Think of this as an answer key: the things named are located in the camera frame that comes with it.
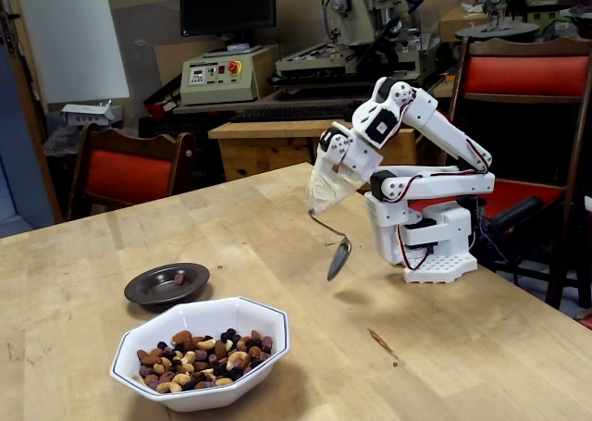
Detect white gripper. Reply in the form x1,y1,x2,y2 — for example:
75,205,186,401
317,124,385,192

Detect beige masking tape wrap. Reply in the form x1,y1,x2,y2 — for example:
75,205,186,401
305,161,360,217

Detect bent metal spoon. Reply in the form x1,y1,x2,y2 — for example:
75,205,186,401
308,210,352,282

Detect mixed nuts and dried fruit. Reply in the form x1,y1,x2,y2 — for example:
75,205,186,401
135,328,274,394

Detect white five-joint robot arm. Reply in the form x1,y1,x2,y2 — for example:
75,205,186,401
351,76,497,286

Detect black keyboard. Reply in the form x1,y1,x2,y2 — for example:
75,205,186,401
229,105,355,124

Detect light wooden desk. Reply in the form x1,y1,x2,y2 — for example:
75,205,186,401
207,105,438,181

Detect beige control box red button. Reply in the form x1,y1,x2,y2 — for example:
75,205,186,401
179,45,281,106

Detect beige milling machine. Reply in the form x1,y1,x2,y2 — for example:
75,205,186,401
270,0,445,101

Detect black plastic crate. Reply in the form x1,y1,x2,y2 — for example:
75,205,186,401
138,114,223,140

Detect brown cardboard box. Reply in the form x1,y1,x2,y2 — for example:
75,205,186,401
438,5,491,43

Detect black computer monitor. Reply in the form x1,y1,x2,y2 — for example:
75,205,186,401
179,0,278,55

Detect dark round platform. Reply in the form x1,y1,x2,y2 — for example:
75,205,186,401
455,21,541,41

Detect tall wooden chair red cushion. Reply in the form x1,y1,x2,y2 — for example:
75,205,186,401
437,35,592,311

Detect low wooden chair red cushion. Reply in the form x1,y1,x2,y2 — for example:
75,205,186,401
64,122,198,221

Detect small metal machine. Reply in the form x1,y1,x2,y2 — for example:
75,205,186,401
465,0,540,24

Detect white octagonal bowl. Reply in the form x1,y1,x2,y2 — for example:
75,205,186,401
109,295,291,413

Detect dark brown small plate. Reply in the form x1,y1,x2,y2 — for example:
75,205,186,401
123,262,212,307

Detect small white model box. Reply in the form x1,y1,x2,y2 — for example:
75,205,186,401
61,100,124,129

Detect black cylindrical handle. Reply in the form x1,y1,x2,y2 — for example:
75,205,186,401
489,195,545,232

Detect white wall panel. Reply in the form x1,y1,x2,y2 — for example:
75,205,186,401
18,0,130,105

